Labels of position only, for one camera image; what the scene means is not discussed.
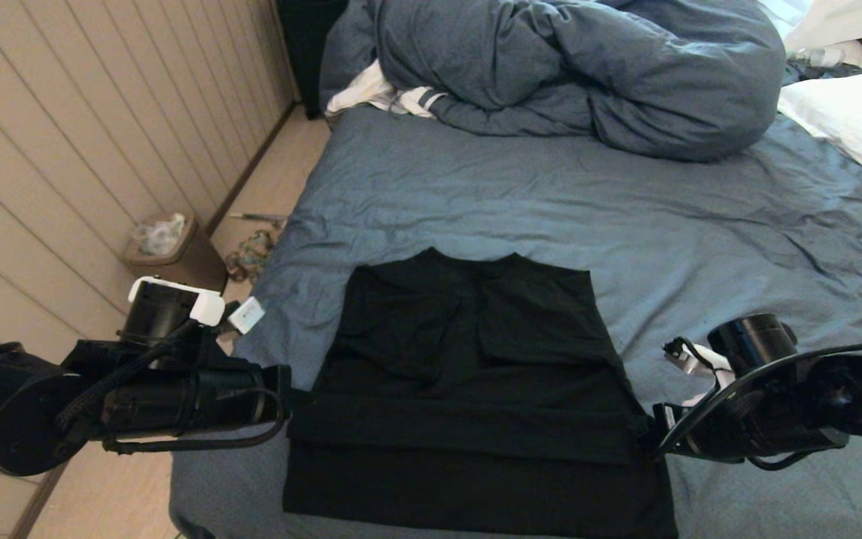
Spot black t-shirt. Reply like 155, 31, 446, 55
283, 247, 680, 539

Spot right wrist motor cylinder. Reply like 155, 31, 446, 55
706, 314, 798, 375

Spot wrist motor cylinder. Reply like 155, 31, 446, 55
120, 277, 226, 347
706, 314, 798, 375

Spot left wrist motor cylinder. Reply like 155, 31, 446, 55
120, 277, 226, 347

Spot brown trash bin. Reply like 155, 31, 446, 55
120, 213, 228, 294

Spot clear plastic bin liner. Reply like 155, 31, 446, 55
132, 213, 186, 255

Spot blue bed sheet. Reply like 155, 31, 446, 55
169, 105, 862, 539

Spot white striped cloth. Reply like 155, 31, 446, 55
325, 60, 447, 118

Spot white pillow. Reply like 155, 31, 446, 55
777, 71, 862, 207

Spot black nightstand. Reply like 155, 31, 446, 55
275, 0, 349, 119

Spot dark grey crumpled cloth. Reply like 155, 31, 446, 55
783, 60, 862, 85

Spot blue crumpled duvet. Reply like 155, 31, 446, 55
319, 0, 787, 163

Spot white blanket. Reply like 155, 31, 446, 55
783, 0, 862, 53

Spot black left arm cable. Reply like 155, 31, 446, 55
0, 341, 288, 455

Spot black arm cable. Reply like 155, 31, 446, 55
652, 337, 862, 471
0, 341, 288, 455

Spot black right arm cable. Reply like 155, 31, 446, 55
652, 337, 862, 471

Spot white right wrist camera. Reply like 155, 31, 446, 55
663, 337, 735, 409

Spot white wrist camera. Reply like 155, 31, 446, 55
663, 337, 735, 409
227, 296, 266, 335

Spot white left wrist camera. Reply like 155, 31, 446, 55
227, 296, 266, 335

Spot colourful rope toy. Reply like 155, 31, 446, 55
223, 228, 276, 285

